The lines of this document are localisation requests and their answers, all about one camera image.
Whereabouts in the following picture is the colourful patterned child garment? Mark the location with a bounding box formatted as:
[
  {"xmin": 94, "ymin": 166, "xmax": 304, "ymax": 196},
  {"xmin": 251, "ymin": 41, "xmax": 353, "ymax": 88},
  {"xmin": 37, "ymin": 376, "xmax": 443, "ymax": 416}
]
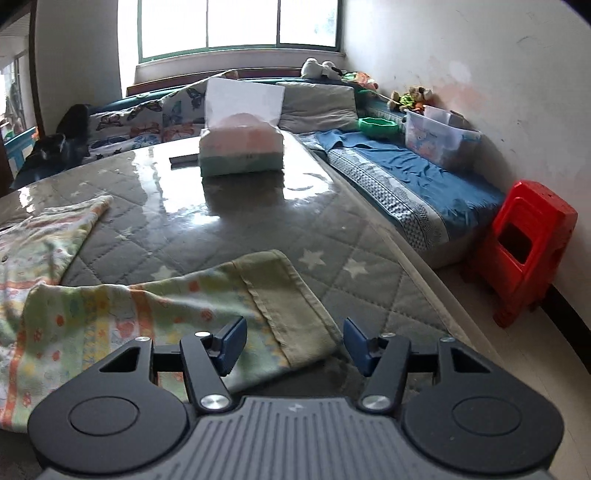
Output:
[{"xmin": 1, "ymin": 196, "xmax": 342, "ymax": 433}]

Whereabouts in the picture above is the blue sofa bed sheet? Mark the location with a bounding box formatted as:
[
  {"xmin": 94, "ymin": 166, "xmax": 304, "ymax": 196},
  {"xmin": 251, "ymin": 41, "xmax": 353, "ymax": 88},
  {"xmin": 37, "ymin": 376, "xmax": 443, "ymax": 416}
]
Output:
[{"xmin": 8, "ymin": 75, "xmax": 507, "ymax": 269}]

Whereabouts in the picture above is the black marker pen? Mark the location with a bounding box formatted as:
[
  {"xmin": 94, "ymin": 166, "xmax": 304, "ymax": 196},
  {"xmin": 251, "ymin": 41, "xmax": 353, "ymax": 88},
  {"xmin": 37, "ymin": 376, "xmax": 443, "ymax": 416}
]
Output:
[{"xmin": 169, "ymin": 154, "xmax": 198, "ymax": 168}]

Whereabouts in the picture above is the red plastic stool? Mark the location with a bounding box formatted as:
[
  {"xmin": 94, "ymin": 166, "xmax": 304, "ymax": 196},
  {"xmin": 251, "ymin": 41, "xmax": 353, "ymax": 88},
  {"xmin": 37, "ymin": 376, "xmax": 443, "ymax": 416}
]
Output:
[{"xmin": 472, "ymin": 180, "xmax": 578, "ymax": 328}]

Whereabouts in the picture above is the tissue pack pink green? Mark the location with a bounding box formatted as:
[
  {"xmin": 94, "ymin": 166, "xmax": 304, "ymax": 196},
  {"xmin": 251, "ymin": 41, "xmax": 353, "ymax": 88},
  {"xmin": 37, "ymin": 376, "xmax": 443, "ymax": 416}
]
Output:
[{"xmin": 198, "ymin": 78, "xmax": 284, "ymax": 178}]

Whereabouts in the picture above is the clear plastic storage box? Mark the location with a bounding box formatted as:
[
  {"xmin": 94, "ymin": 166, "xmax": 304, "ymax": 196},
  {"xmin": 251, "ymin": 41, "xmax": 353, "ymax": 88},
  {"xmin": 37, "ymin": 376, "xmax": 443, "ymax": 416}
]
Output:
[{"xmin": 405, "ymin": 106, "xmax": 482, "ymax": 171}]

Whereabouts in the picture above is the green plastic bowl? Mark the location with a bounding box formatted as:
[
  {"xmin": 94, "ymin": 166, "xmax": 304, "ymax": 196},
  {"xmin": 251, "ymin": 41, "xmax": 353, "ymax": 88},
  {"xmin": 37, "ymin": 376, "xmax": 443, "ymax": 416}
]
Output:
[{"xmin": 358, "ymin": 117, "xmax": 401, "ymax": 140}]

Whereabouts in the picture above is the butterfly print pillow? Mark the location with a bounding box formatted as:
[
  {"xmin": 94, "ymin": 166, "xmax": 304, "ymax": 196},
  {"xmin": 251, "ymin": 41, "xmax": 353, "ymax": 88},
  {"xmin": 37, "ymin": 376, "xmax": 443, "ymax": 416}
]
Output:
[{"xmin": 84, "ymin": 79, "xmax": 208, "ymax": 162}]

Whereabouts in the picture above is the black bag on sofa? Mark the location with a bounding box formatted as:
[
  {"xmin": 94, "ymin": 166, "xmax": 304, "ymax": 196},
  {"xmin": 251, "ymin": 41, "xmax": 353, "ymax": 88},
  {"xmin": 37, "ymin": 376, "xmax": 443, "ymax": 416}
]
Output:
[{"xmin": 18, "ymin": 104, "xmax": 90, "ymax": 181}]

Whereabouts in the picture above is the grey cushion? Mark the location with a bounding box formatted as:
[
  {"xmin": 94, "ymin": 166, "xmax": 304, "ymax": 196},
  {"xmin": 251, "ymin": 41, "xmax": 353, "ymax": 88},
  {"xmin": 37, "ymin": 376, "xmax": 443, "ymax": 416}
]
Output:
[{"xmin": 279, "ymin": 82, "xmax": 359, "ymax": 134}]

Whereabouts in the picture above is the colourful plush toys pile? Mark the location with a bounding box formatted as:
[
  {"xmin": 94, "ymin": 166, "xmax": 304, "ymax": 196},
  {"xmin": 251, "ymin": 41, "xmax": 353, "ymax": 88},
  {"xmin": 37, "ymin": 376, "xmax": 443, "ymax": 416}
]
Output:
[{"xmin": 342, "ymin": 72, "xmax": 434, "ymax": 114}]

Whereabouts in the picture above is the blue white cabinet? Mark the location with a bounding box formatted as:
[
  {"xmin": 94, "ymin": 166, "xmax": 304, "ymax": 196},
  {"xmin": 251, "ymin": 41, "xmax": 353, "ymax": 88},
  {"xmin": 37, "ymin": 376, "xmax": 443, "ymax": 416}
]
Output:
[{"xmin": 4, "ymin": 127, "xmax": 38, "ymax": 177}]

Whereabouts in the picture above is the white plush toy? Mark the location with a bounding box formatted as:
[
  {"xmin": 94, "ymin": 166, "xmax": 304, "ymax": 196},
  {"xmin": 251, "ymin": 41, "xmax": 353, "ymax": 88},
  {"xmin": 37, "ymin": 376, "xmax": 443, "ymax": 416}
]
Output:
[{"xmin": 301, "ymin": 58, "xmax": 342, "ymax": 81}]

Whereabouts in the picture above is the green framed window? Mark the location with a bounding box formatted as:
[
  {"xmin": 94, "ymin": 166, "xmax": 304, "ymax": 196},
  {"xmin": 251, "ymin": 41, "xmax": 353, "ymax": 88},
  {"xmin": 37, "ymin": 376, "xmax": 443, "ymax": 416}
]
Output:
[{"xmin": 137, "ymin": 0, "xmax": 342, "ymax": 63}]

